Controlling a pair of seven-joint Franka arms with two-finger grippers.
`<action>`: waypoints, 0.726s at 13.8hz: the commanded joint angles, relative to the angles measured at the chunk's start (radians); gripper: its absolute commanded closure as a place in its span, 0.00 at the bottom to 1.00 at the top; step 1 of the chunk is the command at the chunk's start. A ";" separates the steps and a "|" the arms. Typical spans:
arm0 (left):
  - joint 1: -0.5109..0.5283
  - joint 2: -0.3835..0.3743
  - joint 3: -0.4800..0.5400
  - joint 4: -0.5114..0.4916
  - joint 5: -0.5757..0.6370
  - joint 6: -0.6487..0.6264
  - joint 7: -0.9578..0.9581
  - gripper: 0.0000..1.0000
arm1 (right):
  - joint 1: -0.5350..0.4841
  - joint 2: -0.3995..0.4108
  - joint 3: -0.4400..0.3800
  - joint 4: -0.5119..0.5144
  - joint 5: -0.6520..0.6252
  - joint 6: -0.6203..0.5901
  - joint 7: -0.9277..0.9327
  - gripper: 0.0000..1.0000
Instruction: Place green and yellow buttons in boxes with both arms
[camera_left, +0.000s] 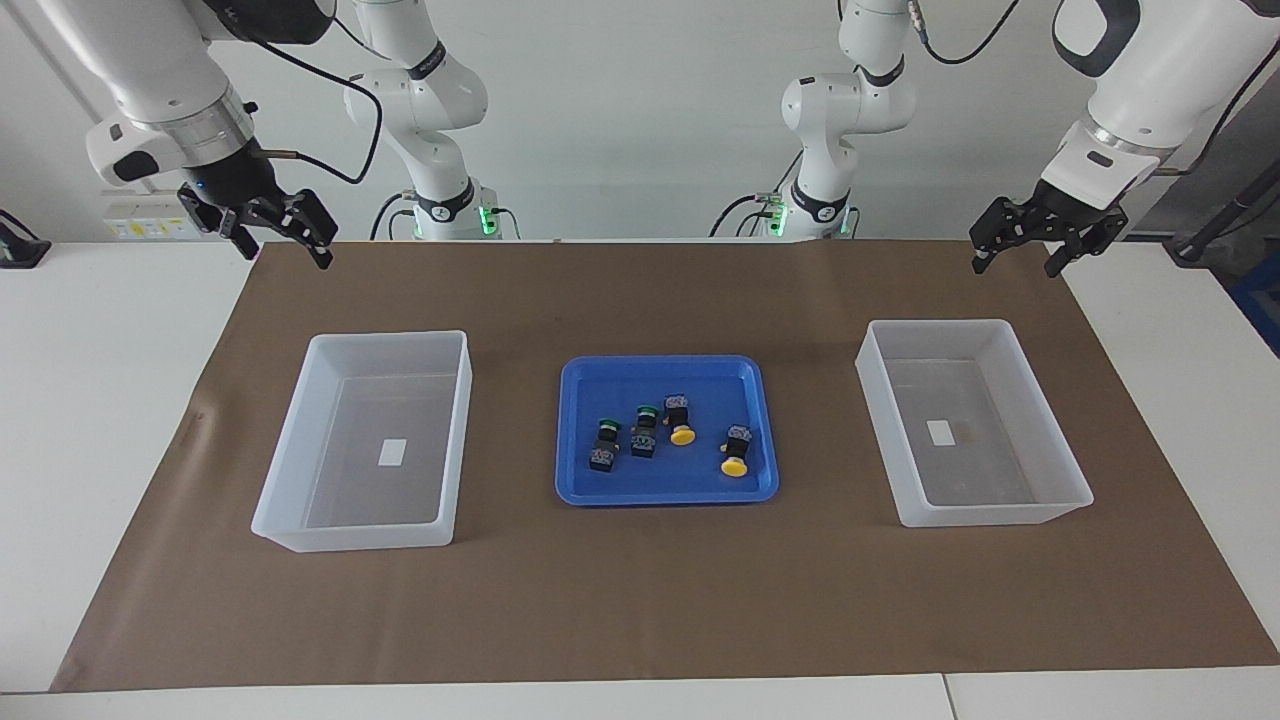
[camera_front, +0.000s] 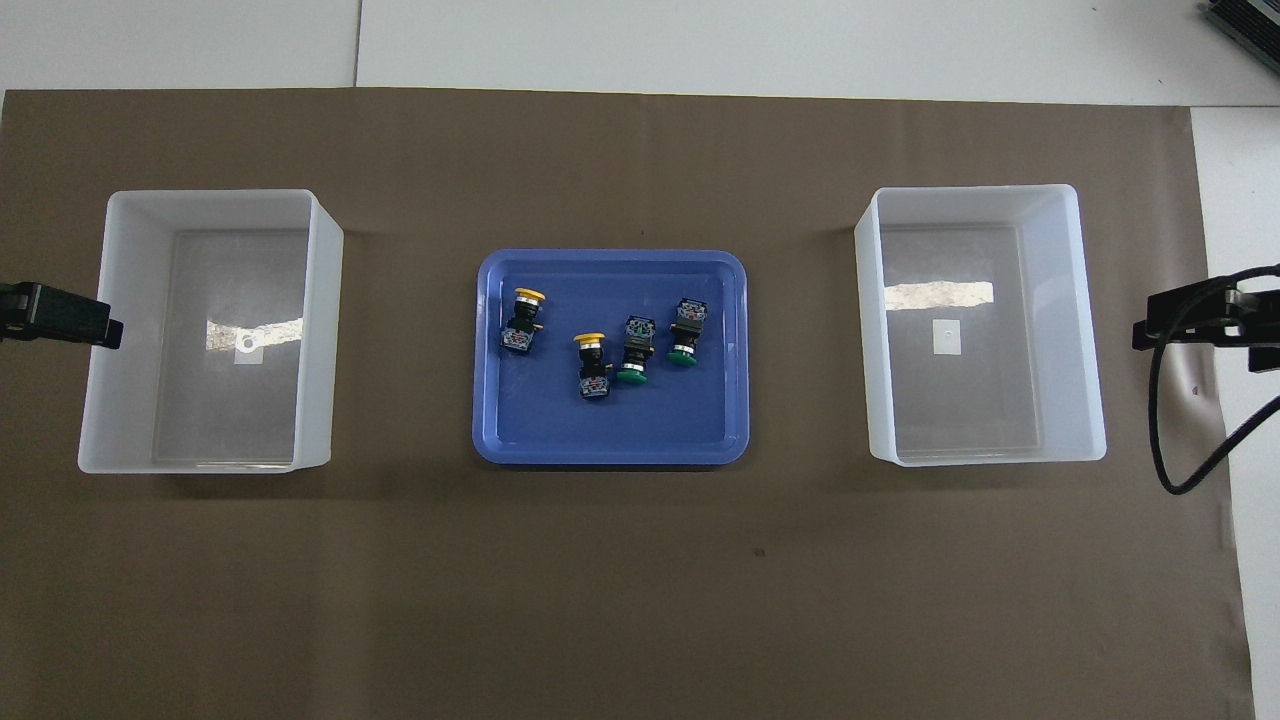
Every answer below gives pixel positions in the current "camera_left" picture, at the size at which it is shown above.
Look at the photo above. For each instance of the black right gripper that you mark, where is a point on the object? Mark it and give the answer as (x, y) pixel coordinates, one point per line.
(235, 190)

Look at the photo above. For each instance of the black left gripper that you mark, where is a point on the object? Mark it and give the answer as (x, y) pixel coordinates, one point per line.
(1060, 222)

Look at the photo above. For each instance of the yellow push button switch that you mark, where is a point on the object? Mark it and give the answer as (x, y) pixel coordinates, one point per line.
(681, 434)
(736, 465)

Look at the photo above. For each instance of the green push button switch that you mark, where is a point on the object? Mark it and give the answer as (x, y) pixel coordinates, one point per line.
(644, 437)
(604, 450)

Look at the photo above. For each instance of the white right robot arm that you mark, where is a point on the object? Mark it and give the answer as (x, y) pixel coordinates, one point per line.
(150, 60)

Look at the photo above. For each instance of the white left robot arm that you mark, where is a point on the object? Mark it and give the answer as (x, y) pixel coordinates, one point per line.
(1130, 90)

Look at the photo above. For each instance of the black stand pole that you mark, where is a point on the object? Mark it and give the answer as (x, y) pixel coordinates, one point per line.
(1215, 222)

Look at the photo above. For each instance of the translucent white plastic box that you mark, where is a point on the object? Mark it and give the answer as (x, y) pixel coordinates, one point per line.
(1040, 420)
(300, 450)

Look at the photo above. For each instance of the white paper label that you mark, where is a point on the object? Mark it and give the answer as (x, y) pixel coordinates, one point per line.
(393, 452)
(939, 432)

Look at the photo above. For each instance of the blue crate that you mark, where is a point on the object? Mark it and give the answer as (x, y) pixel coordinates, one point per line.
(1262, 310)

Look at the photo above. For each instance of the black desk object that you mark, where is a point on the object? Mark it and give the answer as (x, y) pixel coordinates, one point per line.
(20, 250)

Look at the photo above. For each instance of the blue plastic tray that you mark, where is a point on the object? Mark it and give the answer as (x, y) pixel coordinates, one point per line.
(600, 390)

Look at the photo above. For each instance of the brown paper mat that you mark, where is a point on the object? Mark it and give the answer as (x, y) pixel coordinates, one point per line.
(640, 600)

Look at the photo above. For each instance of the white wall socket box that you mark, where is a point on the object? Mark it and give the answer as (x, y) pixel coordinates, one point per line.
(140, 225)

